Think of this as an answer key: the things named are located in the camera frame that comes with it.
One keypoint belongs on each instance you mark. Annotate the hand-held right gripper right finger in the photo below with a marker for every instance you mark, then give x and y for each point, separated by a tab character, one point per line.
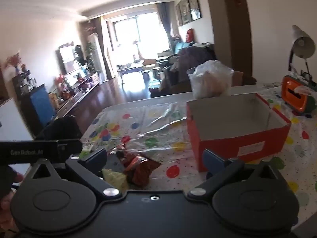
211	161

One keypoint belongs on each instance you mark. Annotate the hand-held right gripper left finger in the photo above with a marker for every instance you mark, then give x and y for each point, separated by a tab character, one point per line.
95	159

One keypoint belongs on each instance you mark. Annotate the green cracker packet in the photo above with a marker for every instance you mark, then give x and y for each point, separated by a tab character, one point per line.
86	151

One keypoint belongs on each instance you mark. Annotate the red cardboard box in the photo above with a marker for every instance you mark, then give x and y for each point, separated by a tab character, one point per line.
223	148

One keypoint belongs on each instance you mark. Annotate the yellow cartoon snack packet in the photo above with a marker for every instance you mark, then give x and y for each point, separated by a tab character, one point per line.
115	178

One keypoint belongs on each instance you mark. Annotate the red brown snack packet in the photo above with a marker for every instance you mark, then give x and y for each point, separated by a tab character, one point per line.
142	169

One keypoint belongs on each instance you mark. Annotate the person's left hand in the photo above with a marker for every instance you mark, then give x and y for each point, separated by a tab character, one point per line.
5	204

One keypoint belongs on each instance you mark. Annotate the white cabinet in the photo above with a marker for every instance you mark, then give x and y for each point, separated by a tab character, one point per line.
12	124

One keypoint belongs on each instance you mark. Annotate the black chair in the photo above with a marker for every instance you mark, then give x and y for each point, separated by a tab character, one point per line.
62	129

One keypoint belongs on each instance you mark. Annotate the blue cabinet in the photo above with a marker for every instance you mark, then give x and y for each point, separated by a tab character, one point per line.
40	104

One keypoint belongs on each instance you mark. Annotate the long TV cabinet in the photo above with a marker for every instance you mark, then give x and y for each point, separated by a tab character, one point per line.
76	96

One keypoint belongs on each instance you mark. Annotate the clear plastic tub with bag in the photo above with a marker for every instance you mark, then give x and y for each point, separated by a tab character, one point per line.
210	81

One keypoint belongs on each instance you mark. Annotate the polka dot tablecloth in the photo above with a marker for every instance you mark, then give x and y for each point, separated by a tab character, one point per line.
292	153

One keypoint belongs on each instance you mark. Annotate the vase with pink flowers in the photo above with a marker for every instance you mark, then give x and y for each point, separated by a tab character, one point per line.
14	63

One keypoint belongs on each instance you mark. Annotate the coffee table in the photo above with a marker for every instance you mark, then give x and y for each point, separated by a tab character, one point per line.
131	68

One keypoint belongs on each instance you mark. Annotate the television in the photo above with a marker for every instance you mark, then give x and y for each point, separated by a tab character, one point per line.
70	59

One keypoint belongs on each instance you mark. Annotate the tall potted plant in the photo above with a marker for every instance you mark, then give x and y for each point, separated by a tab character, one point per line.
90	57

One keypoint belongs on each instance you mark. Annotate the white standing air conditioner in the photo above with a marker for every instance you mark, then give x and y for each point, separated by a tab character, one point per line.
97	54

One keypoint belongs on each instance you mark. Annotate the orange and green tissue box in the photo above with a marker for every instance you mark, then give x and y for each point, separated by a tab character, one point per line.
294	91

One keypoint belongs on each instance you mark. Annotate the teal sofa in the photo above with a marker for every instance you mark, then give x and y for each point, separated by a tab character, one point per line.
178	48

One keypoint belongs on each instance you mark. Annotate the grey curtain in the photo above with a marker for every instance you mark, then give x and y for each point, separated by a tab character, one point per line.
165	24

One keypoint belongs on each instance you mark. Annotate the grey desk lamp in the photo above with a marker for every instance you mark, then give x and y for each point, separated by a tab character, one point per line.
302	45

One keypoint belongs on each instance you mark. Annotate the dark framed wall picture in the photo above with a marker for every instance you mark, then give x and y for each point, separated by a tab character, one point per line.
178	16
194	2
185	8

